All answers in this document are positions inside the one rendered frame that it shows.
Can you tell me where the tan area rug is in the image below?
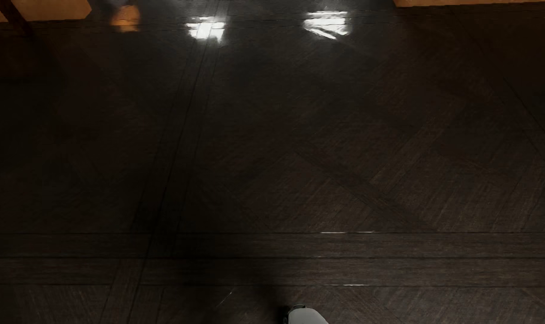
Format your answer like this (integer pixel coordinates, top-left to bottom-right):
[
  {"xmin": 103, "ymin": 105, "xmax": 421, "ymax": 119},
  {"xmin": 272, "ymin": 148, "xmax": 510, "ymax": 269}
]
[
  {"xmin": 0, "ymin": 0, "xmax": 92, "ymax": 23},
  {"xmin": 393, "ymin": 0, "xmax": 545, "ymax": 8}
]

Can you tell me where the dark wooden furniture leg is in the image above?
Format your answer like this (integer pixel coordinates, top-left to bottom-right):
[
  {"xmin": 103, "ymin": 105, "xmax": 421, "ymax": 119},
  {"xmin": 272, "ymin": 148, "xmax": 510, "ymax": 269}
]
[{"xmin": 0, "ymin": 0, "xmax": 34, "ymax": 36}]

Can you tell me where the white robot foot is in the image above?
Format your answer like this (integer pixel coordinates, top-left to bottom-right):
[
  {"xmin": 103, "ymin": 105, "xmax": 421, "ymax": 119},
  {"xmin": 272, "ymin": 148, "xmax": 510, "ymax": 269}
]
[{"xmin": 283, "ymin": 304, "xmax": 329, "ymax": 324}]

